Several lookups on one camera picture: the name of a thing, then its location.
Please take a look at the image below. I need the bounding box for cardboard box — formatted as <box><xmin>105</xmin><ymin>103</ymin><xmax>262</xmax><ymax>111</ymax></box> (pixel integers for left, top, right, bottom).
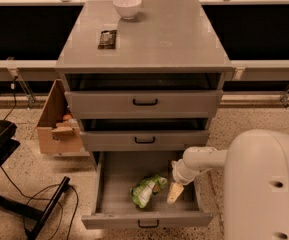
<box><xmin>37</xmin><ymin>80</ymin><xmax>82</xmax><ymax>154</ymax></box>

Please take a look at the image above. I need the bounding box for bottom grey drawer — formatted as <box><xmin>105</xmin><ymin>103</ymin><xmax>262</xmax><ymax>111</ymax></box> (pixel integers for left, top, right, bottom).
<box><xmin>82</xmin><ymin>151</ymin><xmax>213</xmax><ymax>229</ymax></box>

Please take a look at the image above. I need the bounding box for white ceramic bowl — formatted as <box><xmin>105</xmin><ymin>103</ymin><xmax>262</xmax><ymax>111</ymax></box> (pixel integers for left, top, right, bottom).
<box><xmin>113</xmin><ymin>0</ymin><xmax>142</xmax><ymax>19</ymax></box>

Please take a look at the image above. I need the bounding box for black chair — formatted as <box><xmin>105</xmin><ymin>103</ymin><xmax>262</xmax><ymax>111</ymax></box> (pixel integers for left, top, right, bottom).
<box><xmin>0</xmin><ymin>93</ymin><xmax>71</xmax><ymax>240</ymax></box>

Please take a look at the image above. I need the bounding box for middle grey drawer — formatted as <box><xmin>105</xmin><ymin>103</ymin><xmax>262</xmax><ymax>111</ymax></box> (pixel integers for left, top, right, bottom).
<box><xmin>81</xmin><ymin>118</ymin><xmax>209</xmax><ymax>151</ymax></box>

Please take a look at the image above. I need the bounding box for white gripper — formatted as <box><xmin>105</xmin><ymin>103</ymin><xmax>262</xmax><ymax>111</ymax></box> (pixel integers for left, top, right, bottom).
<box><xmin>167</xmin><ymin>159</ymin><xmax>198</xmax><ymax>204</ymax></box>

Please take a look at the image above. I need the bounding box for black floor cable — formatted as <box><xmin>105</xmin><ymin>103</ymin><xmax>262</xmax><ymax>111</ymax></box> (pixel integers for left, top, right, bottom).
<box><xmin>0</xmin><ymin>165</ymin><xmax>80</xmax><ymax>240</ymax></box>

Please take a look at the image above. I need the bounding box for grey drawer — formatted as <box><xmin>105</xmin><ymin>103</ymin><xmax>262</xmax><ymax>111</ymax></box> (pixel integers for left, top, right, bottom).
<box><xmin>82</xmin><ymin>151</ymin><xmax>213</xmax><ymax>229</ymax></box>
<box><xmin>81</xmin><ymin>118</ymin><xmax>209</xmax><ymax>151</ymax></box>
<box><xmin>65</xmin><ymin>91</ymin><xmax>222</xmax><ymax>119</ymax></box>

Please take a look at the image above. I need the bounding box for grey drawer cabinet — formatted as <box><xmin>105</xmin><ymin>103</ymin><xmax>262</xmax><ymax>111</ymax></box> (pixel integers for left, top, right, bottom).
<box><xmin>54</xmin><ymin>0</ymin><xmax>234</xmax><ymax>158</ymax></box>

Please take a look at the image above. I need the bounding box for green rice chip bag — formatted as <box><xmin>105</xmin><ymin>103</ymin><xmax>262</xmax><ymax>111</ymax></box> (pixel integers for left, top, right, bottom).
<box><xmin>130</xmin><ymin>175</ymin><xmax>168</xmax><ymax>209</ymax></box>

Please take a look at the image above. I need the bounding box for grey metal railing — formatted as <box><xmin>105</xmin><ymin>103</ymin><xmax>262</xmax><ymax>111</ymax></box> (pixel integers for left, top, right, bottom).
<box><xmin>0</xmin><ymin>0</ymin><xmax>289</xmax><ymax>110</ymax></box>

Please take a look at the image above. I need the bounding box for orange ball in box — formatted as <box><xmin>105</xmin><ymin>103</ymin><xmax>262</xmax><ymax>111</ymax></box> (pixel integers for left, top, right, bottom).
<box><xmin>62</xmin><ymin>114</ymin><xmax>73</xmax><ymax>121</ymax></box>

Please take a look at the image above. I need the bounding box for dark snack packet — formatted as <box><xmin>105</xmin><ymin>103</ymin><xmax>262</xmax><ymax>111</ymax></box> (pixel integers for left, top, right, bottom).
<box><xmin>98</xmin><ymin>30</ymin><xmax>117</xmax><ymax>49</ymax></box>

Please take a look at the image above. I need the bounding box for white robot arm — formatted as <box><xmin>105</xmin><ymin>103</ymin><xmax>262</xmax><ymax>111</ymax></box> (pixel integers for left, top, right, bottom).
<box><xmin>167</xmin><ymin>129</ymin><xmax>289</xmax><ymax>240</ymax></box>

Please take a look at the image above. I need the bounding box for top grey drawer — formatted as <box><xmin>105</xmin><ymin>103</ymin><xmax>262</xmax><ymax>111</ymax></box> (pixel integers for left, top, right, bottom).
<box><xmin>65</xmin><ymin>91</ymin><xmax>222</xmax><ymax>119</ymax></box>

